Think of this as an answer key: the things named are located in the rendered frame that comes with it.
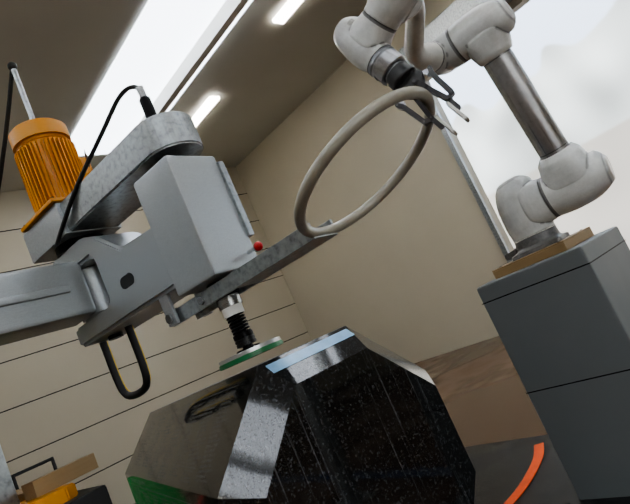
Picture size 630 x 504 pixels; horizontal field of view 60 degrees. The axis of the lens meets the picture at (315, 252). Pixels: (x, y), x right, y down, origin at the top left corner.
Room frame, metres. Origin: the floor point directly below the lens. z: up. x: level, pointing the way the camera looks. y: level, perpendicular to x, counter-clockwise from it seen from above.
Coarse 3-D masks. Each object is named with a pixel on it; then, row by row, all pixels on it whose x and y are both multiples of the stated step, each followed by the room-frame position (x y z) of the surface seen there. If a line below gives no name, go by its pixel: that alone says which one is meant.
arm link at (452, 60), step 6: (438, 36) 1.77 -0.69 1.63; (444, 36) 1.74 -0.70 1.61; (438, 42) 1.75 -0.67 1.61; (444, 42) 1.74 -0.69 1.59; (450, 42) 1.73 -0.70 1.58; (444, 48) 1.75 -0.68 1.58; (450, 48) 1.74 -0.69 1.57; (444, 54) 1.74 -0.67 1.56; (450, 54) 1.75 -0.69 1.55; (456, 54) 1.75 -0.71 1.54; (444, 60) 1.75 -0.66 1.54; (450, 60) 1.76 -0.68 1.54; (456, 60) 1.77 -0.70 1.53; (462, 60) 1.77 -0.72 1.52; (444, 66) 1.77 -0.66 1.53; (450, 66) 1.78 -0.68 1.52; (456, 66) 1.80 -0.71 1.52; (438, 72) 1.79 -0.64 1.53; (444, 72) 1.82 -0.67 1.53
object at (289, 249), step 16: (288, 240) 1.51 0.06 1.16; (304, 240) 1.48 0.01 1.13; (320, 240) 1.54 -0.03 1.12; (256, 256) 1.59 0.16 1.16; (272, 256) 1.56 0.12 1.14; (288, 256) 1.55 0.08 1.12; (240, 272) 1.64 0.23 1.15; (256, 272) 1.60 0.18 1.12; (272, 272) 1.70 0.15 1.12; (208, 288) 1.73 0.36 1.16; (224, 288) 1.69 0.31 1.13; (240, 288) 1.80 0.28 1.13; (192, 304) 1.78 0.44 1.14; (208, 304) 1.74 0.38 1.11
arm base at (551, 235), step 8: (544, 232) 1.91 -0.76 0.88; (552, 232) 1.92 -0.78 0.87; (560, 232) 1.96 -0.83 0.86; (568, 232) 2.00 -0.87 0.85; (528, 240) 1.93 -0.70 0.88; (536, 240) 1.92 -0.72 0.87; (544, 240) 1.91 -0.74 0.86; (552, 240) 1.88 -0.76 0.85; (560, 240) 1.87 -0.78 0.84; (520, 248) 1.97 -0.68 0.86; (528, 248) 1.93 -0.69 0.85; (536, 248) 1.92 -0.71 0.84; (512, 256) 2.03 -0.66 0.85; (520, 256) 1.95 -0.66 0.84
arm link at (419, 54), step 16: (368, 0) 1.30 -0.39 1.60; (384, 0) 1.26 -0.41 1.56; (400, 0) 1.26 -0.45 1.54; (416, 0) 1.29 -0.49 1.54; (384, 16) 1.29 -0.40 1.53; (400, 16) 1.30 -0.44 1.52; (416, 16) 1.43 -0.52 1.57; (416, 32) 1.50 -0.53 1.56; (416, 48) 1.57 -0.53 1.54; (432, 48) 1.69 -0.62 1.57; (416, 64) 1.67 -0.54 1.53; (432, 64) 1.71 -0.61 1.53
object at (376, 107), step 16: (384, 96) 1.18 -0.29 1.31; (400, 96) 1.20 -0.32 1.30; (416, 96) 1.25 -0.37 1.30; (432, 96) 1.32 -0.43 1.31; (368, 112) 1.16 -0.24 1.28; (432, 112) 1.39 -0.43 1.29; (352, 128) 1.16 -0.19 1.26; (336, 144) 1.17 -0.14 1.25; (416, 144) 1.52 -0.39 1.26; (320, 160) 1.19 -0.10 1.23; (400, 176) 1.59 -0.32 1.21; (304, 192) 1.24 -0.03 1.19; (384, 192) 1.61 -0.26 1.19; (304, 208) 1.29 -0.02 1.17; (368, 208) 1.61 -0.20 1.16; (304, 224) 1.36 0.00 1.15; (336, 224) 1.56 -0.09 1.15
